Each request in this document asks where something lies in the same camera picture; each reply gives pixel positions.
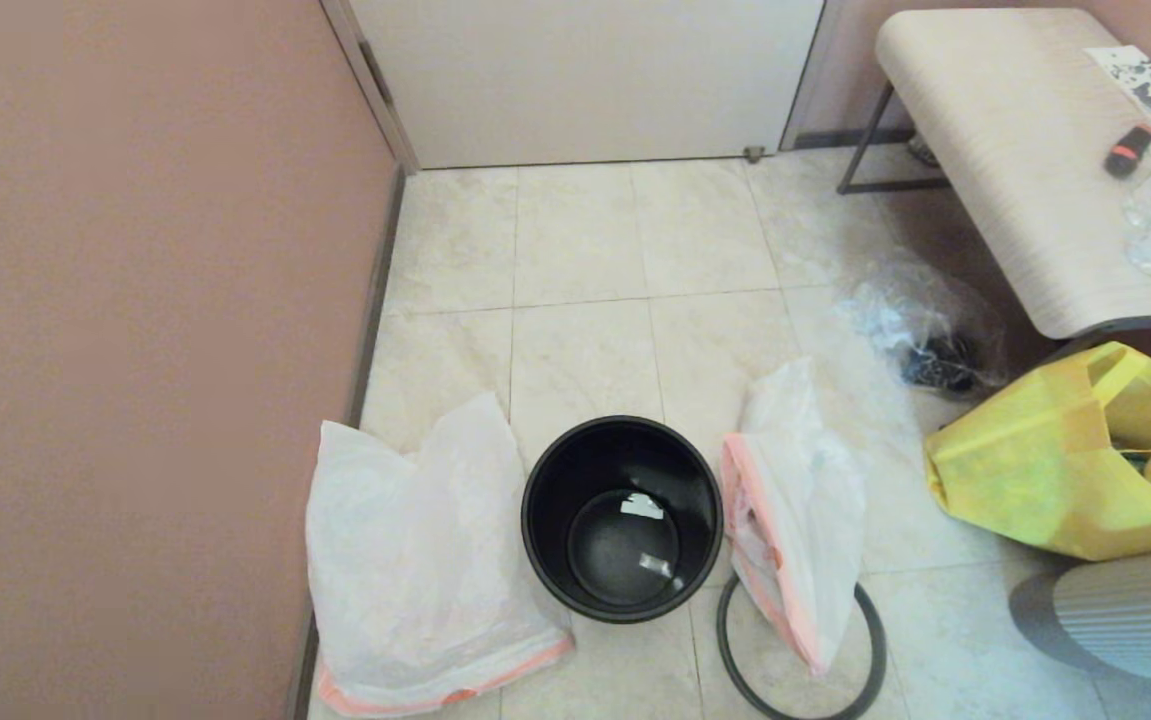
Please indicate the black round trash bin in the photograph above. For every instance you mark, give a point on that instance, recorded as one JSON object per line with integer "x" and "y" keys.
{"x": 545, "y": 560}

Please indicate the white red plastic bag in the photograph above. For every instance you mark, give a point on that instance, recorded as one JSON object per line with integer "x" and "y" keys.
{"x": 415, "y": 560}

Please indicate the used translucent trash bag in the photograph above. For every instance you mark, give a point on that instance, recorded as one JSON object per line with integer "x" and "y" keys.
{"x": 805, "y": 500}

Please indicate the grey ribbed robot base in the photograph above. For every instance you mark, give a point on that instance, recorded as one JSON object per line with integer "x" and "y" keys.
{"x": 1135, "y": 610}

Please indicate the crumpled clear plastic bag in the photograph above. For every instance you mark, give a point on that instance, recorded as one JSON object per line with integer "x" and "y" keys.
{"x": 895, "y": 310}

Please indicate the yellow shopping bag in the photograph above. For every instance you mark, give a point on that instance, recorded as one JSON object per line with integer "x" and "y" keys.
{"x": 1025, "y": 460}

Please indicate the white paper scrap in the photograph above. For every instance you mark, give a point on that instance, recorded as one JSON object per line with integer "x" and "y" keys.
{"x": 643, "y": 505}

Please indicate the white door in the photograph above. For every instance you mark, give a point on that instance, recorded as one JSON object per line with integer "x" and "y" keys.
{"x": 585, "y": 80}

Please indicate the black tangled object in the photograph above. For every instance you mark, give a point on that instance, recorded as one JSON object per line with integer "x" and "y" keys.
{"x": 935, "y": 368}

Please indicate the light wood-grain table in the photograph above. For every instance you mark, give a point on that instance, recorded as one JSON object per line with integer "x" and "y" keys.
{"x": 1015, "y": 150}

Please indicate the black orange marker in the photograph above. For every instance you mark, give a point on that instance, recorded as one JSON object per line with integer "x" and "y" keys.
{"x": 1127, "y": 155}

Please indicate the black and white booklet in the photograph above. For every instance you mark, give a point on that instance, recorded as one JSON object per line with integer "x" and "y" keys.
{"x": 1140, "y": 80}

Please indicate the grey door frame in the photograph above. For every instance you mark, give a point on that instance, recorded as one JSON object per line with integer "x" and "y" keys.
{"x": 385, "y": 110}

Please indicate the black metal table frame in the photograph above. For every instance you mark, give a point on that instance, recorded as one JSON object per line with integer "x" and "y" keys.
{"x": 865, "y": 140}

